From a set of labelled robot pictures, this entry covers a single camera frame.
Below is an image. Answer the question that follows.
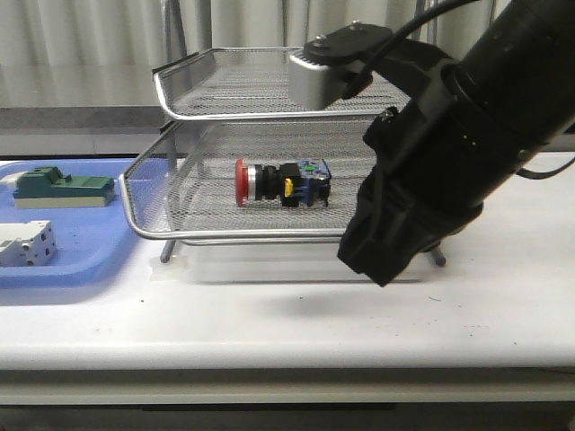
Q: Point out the red emergency stop button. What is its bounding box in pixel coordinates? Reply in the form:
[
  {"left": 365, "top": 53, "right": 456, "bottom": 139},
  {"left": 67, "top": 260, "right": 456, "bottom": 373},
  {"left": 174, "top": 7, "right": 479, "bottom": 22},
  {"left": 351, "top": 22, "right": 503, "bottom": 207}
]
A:
[{"left": 234, "top": 159, "right": 332, "bottom": 207}]

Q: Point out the green and beige switch block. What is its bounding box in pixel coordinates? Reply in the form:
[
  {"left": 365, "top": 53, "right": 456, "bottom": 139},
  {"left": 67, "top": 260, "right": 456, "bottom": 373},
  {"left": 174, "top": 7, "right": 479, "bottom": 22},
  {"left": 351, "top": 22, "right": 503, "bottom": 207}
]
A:
[{"left": 1, "top": 165, "right": 116, "bottom": 209}]

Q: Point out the black camera cable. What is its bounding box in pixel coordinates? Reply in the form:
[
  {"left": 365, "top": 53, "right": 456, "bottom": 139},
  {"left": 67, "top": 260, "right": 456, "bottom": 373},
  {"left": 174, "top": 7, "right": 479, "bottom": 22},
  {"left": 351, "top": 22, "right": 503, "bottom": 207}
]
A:
[{"left": 341, "top": 0, "right": 575, "bottom": 180}]

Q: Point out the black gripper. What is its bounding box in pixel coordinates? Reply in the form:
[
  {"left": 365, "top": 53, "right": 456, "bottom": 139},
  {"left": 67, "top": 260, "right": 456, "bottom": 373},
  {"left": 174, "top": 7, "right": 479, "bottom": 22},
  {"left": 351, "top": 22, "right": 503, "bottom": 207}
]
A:
[{"left": 338, "top": 40, "right": 483, "bottom": 286}]

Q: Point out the grey stone back counter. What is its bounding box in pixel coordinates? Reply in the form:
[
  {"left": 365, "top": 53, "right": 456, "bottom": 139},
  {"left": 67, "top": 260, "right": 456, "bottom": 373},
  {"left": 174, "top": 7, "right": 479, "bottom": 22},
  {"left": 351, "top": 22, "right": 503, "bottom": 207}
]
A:
[{"left": 0, "top": 59, "right": 575, "bottom": 156}]

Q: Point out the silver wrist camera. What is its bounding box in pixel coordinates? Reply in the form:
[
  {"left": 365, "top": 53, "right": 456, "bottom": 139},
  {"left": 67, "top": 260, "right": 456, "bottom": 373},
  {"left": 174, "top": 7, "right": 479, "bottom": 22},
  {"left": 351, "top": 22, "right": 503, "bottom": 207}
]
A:
[{"left": 287, "top": 22, "right": 393, "bottom": 110}]

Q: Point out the blue plastic tray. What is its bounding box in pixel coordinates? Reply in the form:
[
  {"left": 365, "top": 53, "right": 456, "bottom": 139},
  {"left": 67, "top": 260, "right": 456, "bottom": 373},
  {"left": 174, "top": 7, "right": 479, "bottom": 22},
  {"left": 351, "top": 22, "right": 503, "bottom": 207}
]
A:
[{"left": 1, "top": 184, "right": 137, "bottom": 288}]

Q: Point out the silver metal rack frame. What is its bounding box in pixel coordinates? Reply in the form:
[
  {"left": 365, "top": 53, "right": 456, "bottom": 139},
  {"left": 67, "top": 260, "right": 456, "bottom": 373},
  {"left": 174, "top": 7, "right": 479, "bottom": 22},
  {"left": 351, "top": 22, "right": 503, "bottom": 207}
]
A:
[{"left": 159, "top": 0, "right": 447, "bottom": 267}]

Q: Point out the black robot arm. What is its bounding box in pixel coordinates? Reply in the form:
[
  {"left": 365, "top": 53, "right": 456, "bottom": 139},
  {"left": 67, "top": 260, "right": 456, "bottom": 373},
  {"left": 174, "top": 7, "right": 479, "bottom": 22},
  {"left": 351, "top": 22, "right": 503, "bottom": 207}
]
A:
[{"left": 338, "top": 1, "right": 574, "bottom": 286}]

